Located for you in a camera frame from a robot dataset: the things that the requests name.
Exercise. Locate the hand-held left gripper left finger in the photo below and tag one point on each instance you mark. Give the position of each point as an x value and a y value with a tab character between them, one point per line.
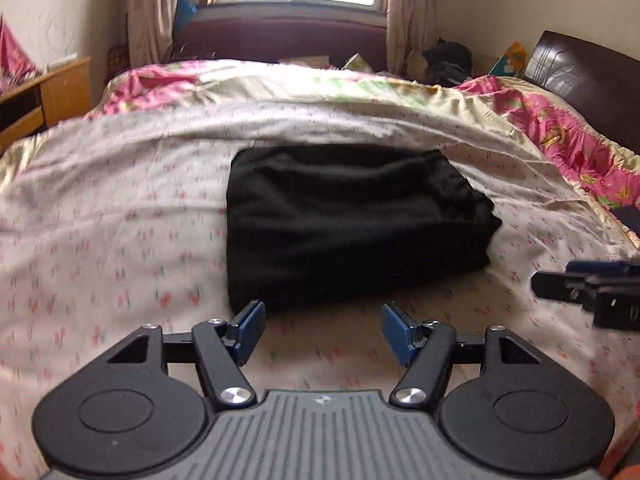
250	332

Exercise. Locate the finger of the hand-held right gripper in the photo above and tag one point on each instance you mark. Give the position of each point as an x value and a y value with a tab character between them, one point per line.
600	268
565	285

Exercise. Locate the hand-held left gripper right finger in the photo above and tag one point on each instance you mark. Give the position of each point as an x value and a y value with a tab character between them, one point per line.
400	332

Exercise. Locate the black pants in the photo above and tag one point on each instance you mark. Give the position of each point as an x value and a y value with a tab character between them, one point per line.
350	220

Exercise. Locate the dark flat rectangle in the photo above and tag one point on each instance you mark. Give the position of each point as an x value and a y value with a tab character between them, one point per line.
630	221

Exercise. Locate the dark wooden headboard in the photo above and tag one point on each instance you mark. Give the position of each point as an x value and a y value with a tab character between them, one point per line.
585	80

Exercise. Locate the cherry-print floral quilt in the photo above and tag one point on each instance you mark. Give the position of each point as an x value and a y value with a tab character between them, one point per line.
125	185

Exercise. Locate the colourful printed bag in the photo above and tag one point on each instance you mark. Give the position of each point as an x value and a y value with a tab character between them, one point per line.
510	60

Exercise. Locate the black bag by curtain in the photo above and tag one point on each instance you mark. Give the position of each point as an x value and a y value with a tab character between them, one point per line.
447	60

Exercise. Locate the green printed bag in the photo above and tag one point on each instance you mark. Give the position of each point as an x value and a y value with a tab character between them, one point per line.
357	63

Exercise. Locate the purple upholstered headboard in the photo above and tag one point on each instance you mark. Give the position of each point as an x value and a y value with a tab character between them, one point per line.
280	37

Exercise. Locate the wooden desk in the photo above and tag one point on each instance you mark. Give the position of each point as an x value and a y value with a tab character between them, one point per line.
60	95

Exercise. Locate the beige curtain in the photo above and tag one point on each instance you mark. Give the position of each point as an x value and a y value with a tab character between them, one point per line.
410	15
150	10

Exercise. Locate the blue box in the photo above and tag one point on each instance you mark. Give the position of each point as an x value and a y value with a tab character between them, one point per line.
186	15

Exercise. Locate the pink floral cloth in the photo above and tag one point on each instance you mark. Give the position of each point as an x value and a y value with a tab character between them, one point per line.
15	60

